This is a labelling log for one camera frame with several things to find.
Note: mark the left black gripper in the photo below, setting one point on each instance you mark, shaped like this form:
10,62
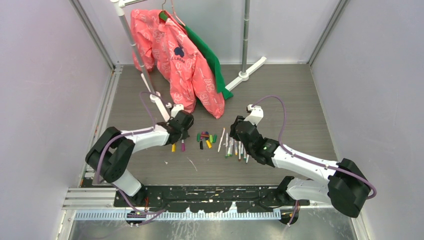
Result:
185,134

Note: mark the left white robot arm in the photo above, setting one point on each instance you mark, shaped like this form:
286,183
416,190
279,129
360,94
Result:
110,155

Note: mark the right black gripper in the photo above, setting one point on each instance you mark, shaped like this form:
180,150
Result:
233,133

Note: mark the white ribbed cable duct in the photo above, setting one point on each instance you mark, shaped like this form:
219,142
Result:
127,215

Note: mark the pink patterned jacket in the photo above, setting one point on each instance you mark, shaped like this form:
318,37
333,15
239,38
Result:
149,29

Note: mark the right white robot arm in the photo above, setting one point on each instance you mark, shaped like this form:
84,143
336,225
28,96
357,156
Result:
341,184

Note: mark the green garment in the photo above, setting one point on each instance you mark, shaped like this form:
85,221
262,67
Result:
178,71

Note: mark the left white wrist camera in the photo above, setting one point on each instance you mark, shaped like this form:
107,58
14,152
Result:
173,109

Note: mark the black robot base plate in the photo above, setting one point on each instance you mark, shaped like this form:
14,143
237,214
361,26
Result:
212,198

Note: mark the purple pen cap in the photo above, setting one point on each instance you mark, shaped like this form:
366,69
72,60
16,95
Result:
202,135

